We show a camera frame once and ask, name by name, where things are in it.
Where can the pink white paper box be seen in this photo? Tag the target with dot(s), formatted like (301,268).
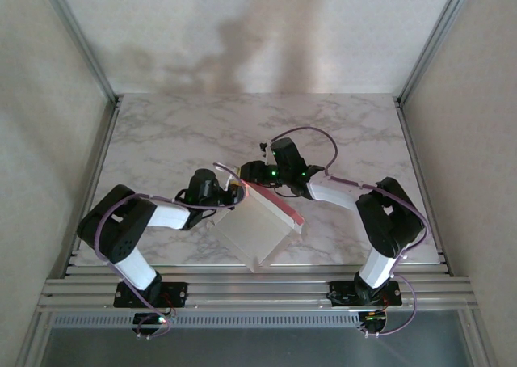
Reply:
(254,229)

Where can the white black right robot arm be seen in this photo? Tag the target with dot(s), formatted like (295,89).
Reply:
(379,217)

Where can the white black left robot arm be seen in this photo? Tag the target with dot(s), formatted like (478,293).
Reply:
(137,268)

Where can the small control board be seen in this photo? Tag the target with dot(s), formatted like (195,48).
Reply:
(373,320)
(151,320)

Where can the grey metal sheet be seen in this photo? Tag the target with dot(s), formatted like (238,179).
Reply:
(258,348)

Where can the aluminium front frame rail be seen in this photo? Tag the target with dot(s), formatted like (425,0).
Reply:
(258,290)

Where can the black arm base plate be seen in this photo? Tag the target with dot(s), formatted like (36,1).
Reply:
(343,294)
(177,294)

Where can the aluminium side rail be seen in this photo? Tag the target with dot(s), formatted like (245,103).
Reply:
(412,140)
(106,140)

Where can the aluminium frame post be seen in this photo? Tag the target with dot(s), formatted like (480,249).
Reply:
(81,39)
(437,39)

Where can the aluminium frame leg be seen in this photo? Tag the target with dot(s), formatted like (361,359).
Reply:
(36,338)
(478,338)

